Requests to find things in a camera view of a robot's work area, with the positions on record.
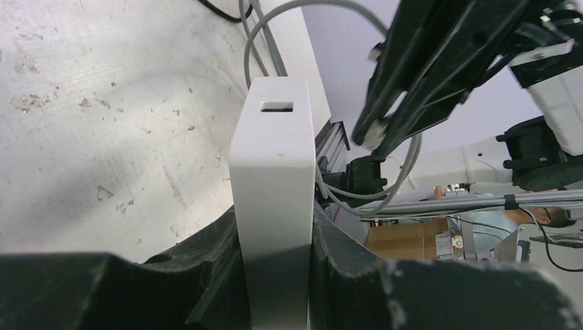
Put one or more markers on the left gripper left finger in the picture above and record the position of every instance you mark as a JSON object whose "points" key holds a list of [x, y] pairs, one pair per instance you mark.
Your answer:
{"points": [[196, 284]]}

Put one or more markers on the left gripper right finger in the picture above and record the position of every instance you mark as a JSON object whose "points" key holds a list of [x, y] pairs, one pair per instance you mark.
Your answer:
{"points": [[352, 288]]}

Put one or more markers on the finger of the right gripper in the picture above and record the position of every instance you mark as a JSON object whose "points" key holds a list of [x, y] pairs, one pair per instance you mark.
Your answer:
{"points": [[500, 19], [431, 50]]}

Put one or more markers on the grey network switch box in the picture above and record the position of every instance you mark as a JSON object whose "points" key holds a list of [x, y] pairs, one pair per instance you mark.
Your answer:
{"points": [[272, 166]]}

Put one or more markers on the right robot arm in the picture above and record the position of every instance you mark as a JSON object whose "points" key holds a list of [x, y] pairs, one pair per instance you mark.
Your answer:
{"points": [[542, 153]]}

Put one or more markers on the brown cardboard box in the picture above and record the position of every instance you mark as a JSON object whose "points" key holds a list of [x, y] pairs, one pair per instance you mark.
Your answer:
{"points": [[426, 240]]}

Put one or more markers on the person in light shirt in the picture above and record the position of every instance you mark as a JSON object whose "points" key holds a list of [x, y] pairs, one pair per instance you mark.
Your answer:
{"points": [[492, 227]]}

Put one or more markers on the grey metal bar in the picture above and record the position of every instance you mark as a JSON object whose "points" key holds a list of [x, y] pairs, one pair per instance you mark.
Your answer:
{"points": [[562, 198]]}

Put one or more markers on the aluminium right side rail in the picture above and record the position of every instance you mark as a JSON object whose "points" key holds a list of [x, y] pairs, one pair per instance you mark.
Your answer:
{"points": [[332, 148]]}

